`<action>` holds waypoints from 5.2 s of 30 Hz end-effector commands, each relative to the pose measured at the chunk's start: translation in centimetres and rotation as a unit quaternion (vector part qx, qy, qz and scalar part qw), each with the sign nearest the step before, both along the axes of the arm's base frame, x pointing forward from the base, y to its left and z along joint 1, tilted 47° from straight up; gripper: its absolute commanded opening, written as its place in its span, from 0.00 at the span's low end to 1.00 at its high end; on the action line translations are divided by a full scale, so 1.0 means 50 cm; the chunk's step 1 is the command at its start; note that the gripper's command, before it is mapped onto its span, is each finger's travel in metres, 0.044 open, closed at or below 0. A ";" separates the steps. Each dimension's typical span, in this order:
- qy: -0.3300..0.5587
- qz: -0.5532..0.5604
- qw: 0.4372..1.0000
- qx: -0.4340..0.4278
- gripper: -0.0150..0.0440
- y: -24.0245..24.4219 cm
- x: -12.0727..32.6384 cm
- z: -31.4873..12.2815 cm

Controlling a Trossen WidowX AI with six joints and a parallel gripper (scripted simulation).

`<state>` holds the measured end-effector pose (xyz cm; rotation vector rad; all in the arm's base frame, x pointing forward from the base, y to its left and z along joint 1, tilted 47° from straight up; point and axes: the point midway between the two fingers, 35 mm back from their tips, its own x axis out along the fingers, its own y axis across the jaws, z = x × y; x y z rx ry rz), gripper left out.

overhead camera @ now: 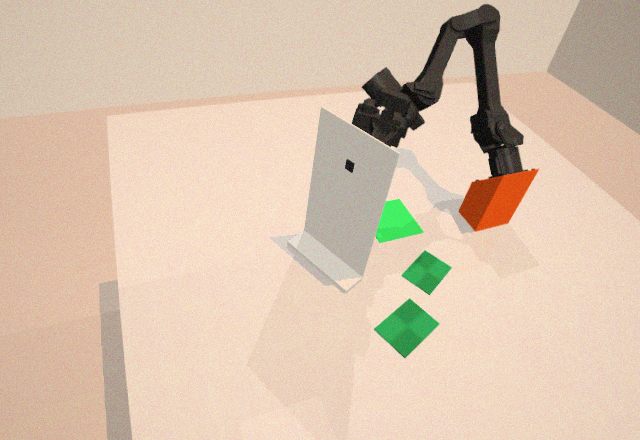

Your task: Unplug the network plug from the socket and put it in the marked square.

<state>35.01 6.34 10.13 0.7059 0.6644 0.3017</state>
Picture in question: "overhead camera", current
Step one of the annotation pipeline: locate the grey panel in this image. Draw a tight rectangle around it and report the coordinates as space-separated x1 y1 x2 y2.
287 106 400 294

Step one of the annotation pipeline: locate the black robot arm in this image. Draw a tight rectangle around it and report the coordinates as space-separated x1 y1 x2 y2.
352 4 528 178

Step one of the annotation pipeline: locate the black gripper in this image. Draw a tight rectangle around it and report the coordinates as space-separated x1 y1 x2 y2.
369 88 411 148

